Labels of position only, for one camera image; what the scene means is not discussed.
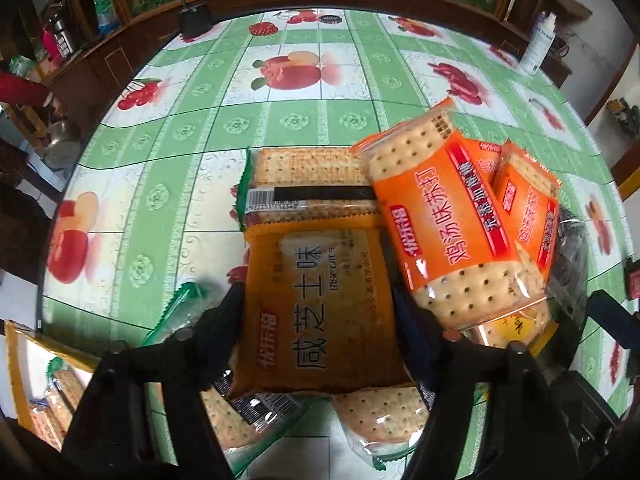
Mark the green plastic bottle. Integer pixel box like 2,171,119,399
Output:
92,0,121,36

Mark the green-edged long cracker packet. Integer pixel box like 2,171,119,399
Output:
234,147,383,233

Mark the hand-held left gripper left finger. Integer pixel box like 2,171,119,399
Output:
60,282,248,480

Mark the brown cardboard box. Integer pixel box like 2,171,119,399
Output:
5,320,101,453

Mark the small orange cracker packet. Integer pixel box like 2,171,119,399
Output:
477,140,563,286

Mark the green zigzag-edged clear packet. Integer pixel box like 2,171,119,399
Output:
137,282,231,348

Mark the clear barcode cracker packet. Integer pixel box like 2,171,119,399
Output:
200,382,308,461

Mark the steel basin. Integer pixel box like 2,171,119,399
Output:
42,120,83,168

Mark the orange-yellow cheese cracker packet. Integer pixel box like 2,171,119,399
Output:
227,212,418,401

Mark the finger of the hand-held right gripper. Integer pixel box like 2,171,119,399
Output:
545,370,626,461
587,290,640,333

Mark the wooden display cabinet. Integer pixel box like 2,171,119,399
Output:
0,0,576,126

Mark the large orange cracker packet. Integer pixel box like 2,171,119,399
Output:
350,99,548,333

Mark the small black device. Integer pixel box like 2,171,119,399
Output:
177,2,213,41

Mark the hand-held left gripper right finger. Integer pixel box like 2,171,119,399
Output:
390,280,591,480

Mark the pile of assorted cracker packets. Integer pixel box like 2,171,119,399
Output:
27,357,86,441

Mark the clear round-cornered cracker packet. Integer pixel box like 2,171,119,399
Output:
332,385,436,471

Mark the white spray bottle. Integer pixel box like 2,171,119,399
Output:
517,10,556,76

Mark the green fruit-print tablecloth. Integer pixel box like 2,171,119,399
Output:
42,7,631,480

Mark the metal kettle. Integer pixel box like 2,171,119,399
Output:
45,5,81,56

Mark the dark clear plastic packet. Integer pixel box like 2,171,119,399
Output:
545,210,590,323

